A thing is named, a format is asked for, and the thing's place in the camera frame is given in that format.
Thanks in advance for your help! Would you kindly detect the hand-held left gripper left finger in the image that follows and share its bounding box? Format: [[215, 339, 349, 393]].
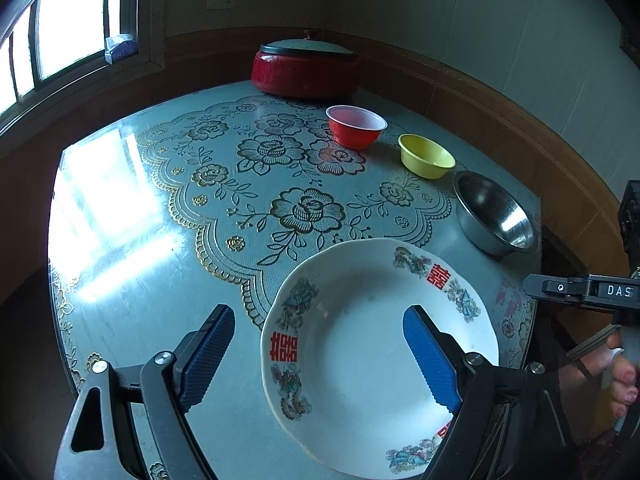
[[55, 304, 236, 480]]

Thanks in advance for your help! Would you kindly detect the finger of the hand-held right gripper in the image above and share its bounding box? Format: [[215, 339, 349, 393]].
[[521, 272, 591, 307]]

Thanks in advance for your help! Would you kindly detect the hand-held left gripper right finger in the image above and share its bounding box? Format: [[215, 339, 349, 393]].
[[402, 305, 581, 480]]

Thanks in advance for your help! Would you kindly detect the white plate with red print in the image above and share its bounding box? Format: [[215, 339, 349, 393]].
[[260, 239, 501, 479]]

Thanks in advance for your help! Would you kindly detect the stainless steel bowl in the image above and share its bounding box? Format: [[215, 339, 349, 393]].
[[452, 170, 540, 256]]

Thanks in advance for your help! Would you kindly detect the yellow plastic bowl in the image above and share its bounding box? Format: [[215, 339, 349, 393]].
[[398, 134, 456, 180]]

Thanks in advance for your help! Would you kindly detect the red plastic bowl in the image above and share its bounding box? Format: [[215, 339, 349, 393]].
[[326, 105, 388, 150]]

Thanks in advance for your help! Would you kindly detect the person's right hand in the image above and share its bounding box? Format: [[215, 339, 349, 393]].
[[602, 332, 640, 423]]

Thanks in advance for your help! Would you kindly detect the person's foot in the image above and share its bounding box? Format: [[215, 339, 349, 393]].
[[557, 330, 608, 448]]

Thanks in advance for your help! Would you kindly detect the red cooking pot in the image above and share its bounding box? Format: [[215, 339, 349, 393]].
[[251, 50, 361, 99]]

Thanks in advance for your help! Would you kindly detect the grey pot lid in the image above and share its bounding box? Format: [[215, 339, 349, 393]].
[[258, 30, 358, 63]]

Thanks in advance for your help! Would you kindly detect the window with metal frame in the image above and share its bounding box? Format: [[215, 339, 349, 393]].
[[0, 0, 166, 128]]

